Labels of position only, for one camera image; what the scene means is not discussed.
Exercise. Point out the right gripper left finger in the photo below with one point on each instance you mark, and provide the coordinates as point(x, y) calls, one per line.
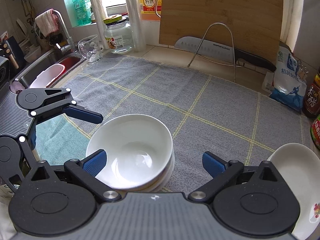
point(83, 173)

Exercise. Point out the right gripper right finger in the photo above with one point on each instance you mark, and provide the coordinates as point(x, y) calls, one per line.
point(224, 174)

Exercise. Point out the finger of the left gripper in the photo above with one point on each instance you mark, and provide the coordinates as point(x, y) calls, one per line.
point(83, 114)
point(32, 138)

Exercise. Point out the pink flower white bowl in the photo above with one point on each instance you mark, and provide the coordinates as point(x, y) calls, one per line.
point(153, 184)

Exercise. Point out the large round fruit plate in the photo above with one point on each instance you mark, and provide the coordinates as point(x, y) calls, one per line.
point(299, 166)

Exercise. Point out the steel kitchen knife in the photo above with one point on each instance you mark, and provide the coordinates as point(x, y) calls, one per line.
point(253, 60)

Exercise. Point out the red white sink basin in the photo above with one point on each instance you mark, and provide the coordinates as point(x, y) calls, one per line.
point(48, 76)

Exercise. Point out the grey teal towel mat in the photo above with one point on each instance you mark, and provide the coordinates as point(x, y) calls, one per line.
point(202, 112)

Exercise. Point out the steel faucet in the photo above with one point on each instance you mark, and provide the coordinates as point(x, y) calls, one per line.
point(69, 47)

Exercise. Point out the glass mug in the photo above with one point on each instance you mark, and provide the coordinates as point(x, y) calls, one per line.
point(90, 48)

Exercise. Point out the large glass jar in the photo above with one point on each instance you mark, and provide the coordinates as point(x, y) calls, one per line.
point(118, 34)

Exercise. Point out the pink dish cloth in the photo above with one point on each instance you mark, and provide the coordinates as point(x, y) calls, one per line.
point(47, 22)

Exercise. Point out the green dish soap bottle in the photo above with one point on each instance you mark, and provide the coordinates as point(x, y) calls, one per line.
point(83, 11)

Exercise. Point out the plastic wrap roll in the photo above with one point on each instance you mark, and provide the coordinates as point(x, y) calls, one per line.
point(100, 15)

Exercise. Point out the green mushroom sauce jar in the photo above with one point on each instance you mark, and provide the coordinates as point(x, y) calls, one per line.
point(315, 132)

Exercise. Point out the blue white salt bag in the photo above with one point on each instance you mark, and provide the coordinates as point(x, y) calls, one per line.
point(287, 83)

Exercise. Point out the dark vinegar bottle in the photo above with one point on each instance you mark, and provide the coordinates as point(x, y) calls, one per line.
point(311, 99)

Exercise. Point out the tall clear plastic roll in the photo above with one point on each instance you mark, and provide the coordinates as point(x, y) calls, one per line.
point(133, 9)

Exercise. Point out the bamboo cutting board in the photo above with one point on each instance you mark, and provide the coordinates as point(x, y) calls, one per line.
point(253, 26)

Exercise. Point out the wire board rack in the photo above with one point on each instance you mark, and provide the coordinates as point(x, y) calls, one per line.
point(203, 47)

